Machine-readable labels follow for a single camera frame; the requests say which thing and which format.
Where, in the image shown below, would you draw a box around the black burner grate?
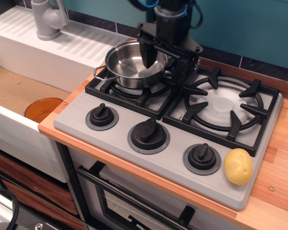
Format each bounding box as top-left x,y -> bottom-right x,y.
85,58 -> 197,120
163,68 -> 283,157

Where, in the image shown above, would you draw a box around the black middle stove knob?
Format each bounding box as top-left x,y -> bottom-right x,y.
127,118 -> 170,155

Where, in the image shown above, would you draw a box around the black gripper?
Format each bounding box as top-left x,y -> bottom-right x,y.
136,4 -> 203,85

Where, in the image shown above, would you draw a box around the stainless steel pot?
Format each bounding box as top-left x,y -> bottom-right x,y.
94,41 -> 169,90

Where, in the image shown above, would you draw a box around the oven door with handle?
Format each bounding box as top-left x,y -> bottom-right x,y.
70,149 -> 239,230

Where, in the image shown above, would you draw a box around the grey toy stove top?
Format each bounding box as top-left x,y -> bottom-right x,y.
52,59 -> 284,211

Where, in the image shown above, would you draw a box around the orange plastic sink drain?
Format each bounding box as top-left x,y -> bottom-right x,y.
24,97 -> 63,123

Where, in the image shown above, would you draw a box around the yellow potato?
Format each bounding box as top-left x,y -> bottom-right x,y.
224,148 -> 253,185

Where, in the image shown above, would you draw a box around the wooden drawer fronts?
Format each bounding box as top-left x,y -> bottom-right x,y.
0,147 -> 87,230

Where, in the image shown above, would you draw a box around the black left burner grate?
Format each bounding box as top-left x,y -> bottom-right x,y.
85,58 -> 197,120

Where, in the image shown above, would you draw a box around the black braided cable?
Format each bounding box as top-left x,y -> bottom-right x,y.
0,187 -> 21,230

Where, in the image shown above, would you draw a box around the black right burner grate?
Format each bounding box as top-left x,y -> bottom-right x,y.
163,68 -> 283,157

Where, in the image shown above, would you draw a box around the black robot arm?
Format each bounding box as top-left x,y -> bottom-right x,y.
136,0 -> 203,84

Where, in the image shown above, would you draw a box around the grey toy faucet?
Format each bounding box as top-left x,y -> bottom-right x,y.
31,0 -> 69,41

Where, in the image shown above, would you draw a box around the black left stove knob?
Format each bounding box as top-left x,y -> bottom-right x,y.
85,103 -> 119,131

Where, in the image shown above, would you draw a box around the black right stove knob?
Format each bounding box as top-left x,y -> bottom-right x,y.
183,143 -> 221,176

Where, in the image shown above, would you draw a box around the black stove knob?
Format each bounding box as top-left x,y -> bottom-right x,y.
85,103 -> 119,131
183,143 -> 221,176
127,118 -> 170,155

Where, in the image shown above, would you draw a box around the white toy sink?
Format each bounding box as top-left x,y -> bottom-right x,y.
0,6 -> 127,183

